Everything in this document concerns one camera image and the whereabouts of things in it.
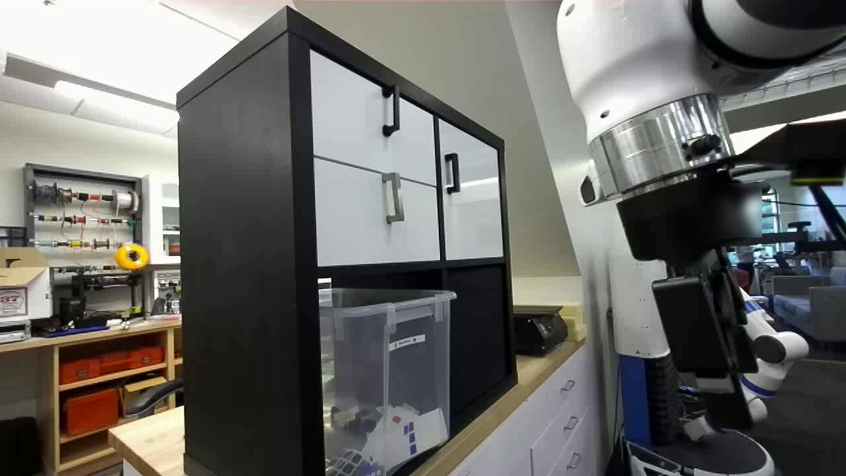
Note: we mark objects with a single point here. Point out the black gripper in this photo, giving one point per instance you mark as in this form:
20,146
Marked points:
682,214

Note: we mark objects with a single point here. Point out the clear plastic storage container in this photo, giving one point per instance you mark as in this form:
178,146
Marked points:
371,361

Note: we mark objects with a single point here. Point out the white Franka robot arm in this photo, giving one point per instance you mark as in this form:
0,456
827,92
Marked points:
636,62

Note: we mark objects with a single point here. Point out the white blue background robot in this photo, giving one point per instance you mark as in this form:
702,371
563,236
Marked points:
637,327

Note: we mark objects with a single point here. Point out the white counter with wooden top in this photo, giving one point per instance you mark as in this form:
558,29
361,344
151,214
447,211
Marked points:
544,425

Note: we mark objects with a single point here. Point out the black desktop device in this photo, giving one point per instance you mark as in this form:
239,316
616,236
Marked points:
536,332

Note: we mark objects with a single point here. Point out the black overhead panel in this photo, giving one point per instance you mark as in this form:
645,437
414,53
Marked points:
807,150

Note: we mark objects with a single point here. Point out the white cabinet door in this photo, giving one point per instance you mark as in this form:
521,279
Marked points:
480,212

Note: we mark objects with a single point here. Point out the white card with blue dots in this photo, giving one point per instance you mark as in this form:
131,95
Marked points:
400,434

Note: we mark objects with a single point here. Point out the black cube shelf cabinet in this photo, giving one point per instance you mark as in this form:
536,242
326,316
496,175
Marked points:
246,265

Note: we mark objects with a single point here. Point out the yellow spool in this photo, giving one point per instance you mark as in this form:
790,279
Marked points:
132,258

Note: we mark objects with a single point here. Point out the row of red bins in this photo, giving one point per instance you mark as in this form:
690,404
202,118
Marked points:
110,363

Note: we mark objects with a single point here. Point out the red toolbox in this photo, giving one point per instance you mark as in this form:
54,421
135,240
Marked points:
91,410

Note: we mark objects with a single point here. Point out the black benchtop machine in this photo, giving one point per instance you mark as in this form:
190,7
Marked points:
87,296

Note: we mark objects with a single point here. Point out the wooden workbench with shelves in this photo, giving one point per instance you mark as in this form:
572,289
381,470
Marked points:
47,388

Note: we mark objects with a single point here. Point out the cardboard box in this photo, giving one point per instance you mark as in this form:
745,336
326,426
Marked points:
21,286

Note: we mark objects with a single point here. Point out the black office chair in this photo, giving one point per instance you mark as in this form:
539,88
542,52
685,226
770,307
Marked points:
16,445

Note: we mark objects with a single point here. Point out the wall tool rack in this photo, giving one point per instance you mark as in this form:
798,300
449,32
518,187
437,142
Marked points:
79,207

